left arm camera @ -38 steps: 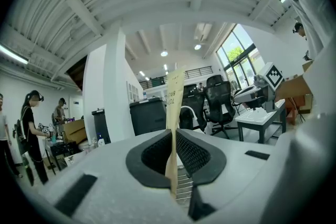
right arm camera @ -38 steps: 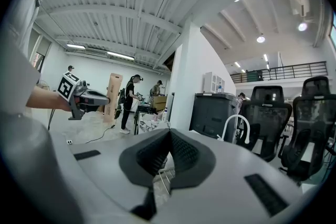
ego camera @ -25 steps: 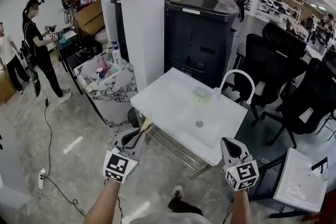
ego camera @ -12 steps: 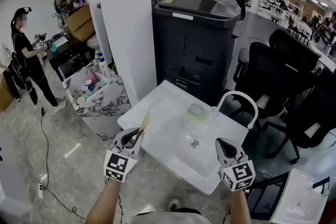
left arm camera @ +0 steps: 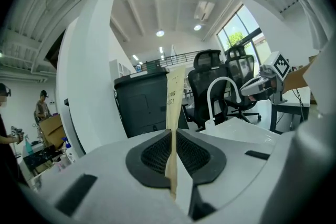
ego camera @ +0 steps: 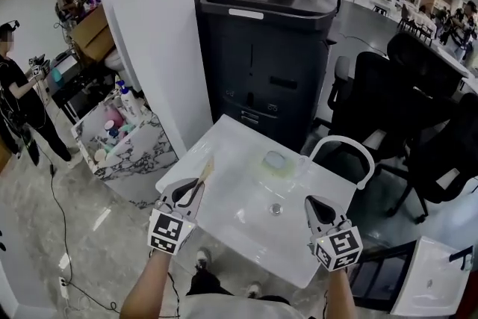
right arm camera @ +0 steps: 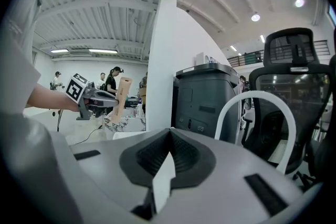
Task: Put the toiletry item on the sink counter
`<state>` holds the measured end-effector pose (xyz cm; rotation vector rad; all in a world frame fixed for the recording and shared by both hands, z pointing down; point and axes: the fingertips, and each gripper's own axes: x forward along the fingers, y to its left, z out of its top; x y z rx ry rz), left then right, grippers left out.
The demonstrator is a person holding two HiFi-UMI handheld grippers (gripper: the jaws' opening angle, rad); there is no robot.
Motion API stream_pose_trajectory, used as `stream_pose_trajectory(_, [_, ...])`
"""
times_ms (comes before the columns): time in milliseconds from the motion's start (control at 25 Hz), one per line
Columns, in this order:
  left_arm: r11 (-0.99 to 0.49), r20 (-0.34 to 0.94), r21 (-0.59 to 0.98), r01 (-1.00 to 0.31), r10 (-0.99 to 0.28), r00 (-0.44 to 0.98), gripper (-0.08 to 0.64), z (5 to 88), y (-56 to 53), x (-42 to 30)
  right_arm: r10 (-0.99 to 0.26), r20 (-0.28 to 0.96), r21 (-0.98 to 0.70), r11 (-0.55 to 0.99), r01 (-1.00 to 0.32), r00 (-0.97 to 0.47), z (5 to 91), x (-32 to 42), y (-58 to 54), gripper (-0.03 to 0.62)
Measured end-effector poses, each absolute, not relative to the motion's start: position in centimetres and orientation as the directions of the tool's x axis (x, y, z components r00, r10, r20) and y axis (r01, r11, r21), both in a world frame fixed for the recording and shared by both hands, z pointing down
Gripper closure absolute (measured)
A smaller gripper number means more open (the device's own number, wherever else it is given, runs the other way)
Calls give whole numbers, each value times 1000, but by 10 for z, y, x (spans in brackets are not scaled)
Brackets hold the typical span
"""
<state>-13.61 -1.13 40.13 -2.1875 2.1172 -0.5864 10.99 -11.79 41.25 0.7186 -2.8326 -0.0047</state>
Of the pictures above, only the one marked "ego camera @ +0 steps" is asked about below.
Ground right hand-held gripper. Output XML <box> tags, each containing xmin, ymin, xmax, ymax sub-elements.
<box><xmin>303</xmin><ymin>194</ymin><xmax>364</xmax><ymax>272</ymax></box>

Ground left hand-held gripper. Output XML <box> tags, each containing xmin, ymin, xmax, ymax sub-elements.
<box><xmin>147</xmin><ymin>177</ymin><xmax>205</xmax><ymax>257</ymax></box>

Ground beige wooden toiletry item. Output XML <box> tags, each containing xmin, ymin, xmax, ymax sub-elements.
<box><xmin>196</xmin><ymin>155</ymin><xmax>217</xmax><ymax>187</ymax></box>

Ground person's left forearm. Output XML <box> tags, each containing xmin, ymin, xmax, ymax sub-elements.
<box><xmin>119</xmin><ymin>249</ymin><xmax>175</xmax><ymax>319</ymax></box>

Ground person's right forearm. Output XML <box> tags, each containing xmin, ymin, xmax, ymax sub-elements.
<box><xmin>323</xmin><ymin>267</ymin><xmax>360</xmax><ymax>319</ymax></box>

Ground white sink counter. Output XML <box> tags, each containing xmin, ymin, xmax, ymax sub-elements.
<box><xmin>155</xmin><ymin>114</ymin><xmax>359</xmax><ymax>289</ymax></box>

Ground group of toiletry bottles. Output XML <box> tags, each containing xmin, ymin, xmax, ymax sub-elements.
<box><xmin>91</xmin><ymin>104</ymin><xmax>137</xmax><ymax>165</ymax></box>

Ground small white sink basin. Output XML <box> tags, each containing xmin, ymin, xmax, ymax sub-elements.
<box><xmin>389</xmin><ymin>235</ymin><xmax>474</xmax><ymax>318</ymax></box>

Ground yellow-green soap dish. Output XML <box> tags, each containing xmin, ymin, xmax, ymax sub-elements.
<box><xmin>249</xmin><ymin>149</ymin><xmax>299</xmax><ymax>181</ymax></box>

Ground marble pattern cabinet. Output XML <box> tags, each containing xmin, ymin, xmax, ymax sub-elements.
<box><xmin>70</xmin><ymin>100</ymin><xmax>181</xmax><ymax>182</ymax></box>

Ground person's white shoe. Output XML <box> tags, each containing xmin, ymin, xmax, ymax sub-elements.
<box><xmin>245</xmin><ymin>281</ymin><xmax>263</xmax><ymax>299</ymax></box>
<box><xmin>194</xmin><ymin>246</ymin><xmax>213</xmax><ymax>270</ymax></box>

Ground light blue soap bar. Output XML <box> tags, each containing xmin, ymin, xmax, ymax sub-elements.
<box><xmin>264</xmin><ymin>150</ymin><xmax>286</xmax><ymax>168</ymax></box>

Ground white arched faucet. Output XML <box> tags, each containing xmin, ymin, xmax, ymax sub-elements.
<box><xmin>308</xmin><ymin>135</ymin><xmax>376</xmax><ymax>190</ymax></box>

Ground black metal stand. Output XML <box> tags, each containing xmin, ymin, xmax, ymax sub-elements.
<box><xmin>346</xmin><ymin>239</ymin><xmax>418</xmax><ymax>303</ymax></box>

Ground person's black trousers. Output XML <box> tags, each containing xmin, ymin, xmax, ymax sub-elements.
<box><xmin>185</xmin><ymin>263</ymin><xmax>292</xmax><ymax>311</ymax></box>

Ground white pump bottle blue cap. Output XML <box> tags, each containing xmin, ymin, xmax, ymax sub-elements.
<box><xmin>114</xmin><ymin>79</ymin><xmax>145</xmax><ymax>121</ymax></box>

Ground person's grey shirt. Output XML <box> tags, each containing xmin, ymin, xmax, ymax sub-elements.
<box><xmin>178</xmin><ymin>293</ymin><xmax>332</xmax><ymax>319</ymax></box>

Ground black office chair white armrest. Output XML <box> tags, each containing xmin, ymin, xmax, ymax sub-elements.
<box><xmin>312</xmin><ymin>51</ymin><xmax>414</xmax><ymax>171</ymax></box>

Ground black mesh office chair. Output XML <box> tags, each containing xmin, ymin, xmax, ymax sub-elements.
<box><xmin>373</xmin><ymin>31</ymin><xmax>478</xmax><ymax>225</ymax></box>

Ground black faucet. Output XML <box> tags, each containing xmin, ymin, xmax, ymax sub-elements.
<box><xmin>449</xmin><ymin>245</ymin><xmax>474</xmax><ymax>272</ymax></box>

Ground white toilet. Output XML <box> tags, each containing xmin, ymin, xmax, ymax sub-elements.
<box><xmin>103</xmin><ymin>47</ymin><xmax>123</xmax><ymax>78</ymax></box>

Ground black low table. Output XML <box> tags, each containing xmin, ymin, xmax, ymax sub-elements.
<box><xmin>49</xmin><ymin>50</ymin><xmax>119</xmax><ymax>125</ymax></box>

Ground white power strip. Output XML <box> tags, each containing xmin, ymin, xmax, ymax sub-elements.
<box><xmin>58</xmin><ymin>275</ymin><xmax>71</xmax><ymax>300</ymax></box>

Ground large black copier machine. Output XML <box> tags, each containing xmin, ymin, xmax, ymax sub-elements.
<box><xmin>199</xmin><ymin>0</ymin><xmax>339</xmax><ymax>153</ymax></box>

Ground brown cardboard box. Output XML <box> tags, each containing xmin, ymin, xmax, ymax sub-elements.
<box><xmin>69</xmin><ymin>4</ymin><xmax>117</xmax><ymax>66</ymax></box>

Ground black floor cable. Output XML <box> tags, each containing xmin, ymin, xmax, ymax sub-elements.
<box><xmin>36</xmin><ymin>143</ymin><xmax>121</xmax><ymax>314</ymax></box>

